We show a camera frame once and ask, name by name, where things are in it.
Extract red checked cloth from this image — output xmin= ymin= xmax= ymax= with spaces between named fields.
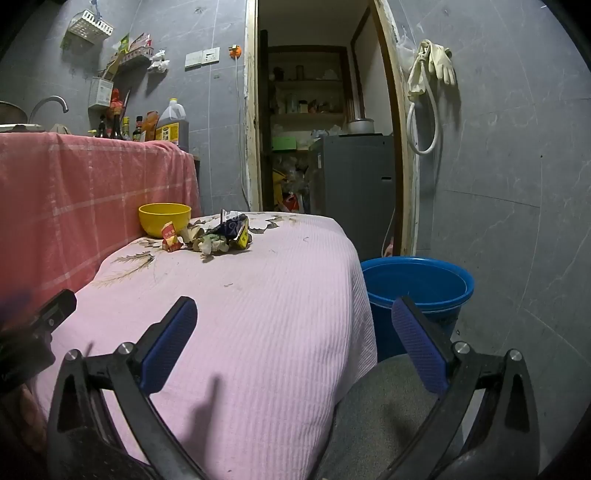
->
xmin=0 ymin=131 xmax=200 ymax=319

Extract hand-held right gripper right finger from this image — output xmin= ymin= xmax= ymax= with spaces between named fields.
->
xmin=392 ymin=296 xmax=540 ymax=480

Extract dark blue wrapper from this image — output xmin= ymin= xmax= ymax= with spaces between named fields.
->
xmin=208 ymin=213 xmax=250 ymax=241

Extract orange packet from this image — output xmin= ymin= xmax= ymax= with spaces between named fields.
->
xmin=141 ymin=111 xmax=160 ymax=141

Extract yellow plastic bag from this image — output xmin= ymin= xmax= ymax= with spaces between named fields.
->
xmin=272 ymin=168 xmax=289 ymax=210

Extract grey refrigerator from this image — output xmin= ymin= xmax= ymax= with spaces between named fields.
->
xmin=308 ymin=134 xmax=397 ymax=259

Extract pale rubber gloves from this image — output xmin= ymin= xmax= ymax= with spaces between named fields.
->
xmin=409 ymin=39 xmax=458 ymax=100

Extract metal faucet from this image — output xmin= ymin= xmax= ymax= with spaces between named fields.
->
xmin=28 ymin=95 xmax=70 ymax=124

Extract pink floral blanket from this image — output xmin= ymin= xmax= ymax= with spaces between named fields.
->
xmin=30 ymin=211 xmax=378 ymax=480

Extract metal basin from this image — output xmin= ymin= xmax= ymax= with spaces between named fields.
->
xmin=0 ymin=100 xmax=29 ymax=126

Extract white hanging basket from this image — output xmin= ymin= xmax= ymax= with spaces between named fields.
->
xmin=67 ymin=10 xmax=115 ymax=45

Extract crumpled white plastic bag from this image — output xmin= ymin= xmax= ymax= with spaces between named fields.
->
xmin=148 ymin=48 xmax=171 ymax=73

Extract red yellow carton piece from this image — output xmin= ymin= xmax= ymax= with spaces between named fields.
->
xmin=161 ymin=222 xmax=184 ymax=253

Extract large cooking oil bottle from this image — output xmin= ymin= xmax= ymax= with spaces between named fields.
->
xmin=154 ymin=98 xmax=190 ymax=153

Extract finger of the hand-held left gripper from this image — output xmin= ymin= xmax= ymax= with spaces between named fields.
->
xmin=32 ymin=289 xmax=77 ymax=333

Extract wall shelf rack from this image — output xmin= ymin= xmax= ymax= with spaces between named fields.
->
xmin=106 ymin=32 xmax=153 ymax=72

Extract thin white cable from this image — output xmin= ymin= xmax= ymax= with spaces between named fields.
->
xmin=236 ymin=58 xmax=247 ymax=204

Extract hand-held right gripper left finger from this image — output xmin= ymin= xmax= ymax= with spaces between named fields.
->
xmin=46 ymin=296 xmax=206 ymax=480

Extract wooden door frame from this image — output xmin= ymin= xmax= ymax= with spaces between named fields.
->
xmin=244 ymin=0 xmax=421 ymax=259

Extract beige paper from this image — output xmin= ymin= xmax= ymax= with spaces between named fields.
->
xmin=182 ymin=222 xmax=230 ymax=260

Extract wooden shelf unit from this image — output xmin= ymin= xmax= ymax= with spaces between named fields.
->
xmin=261 ymin=30 xmax=352 ymax=213

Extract blue plastic basin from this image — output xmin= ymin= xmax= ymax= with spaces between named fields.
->
xmin=360 ymin=257 xmax=475 ymax=363

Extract yellow bowl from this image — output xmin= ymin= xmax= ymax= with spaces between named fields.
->
xmin=139 ymin=203 xmax=192 ymax=239

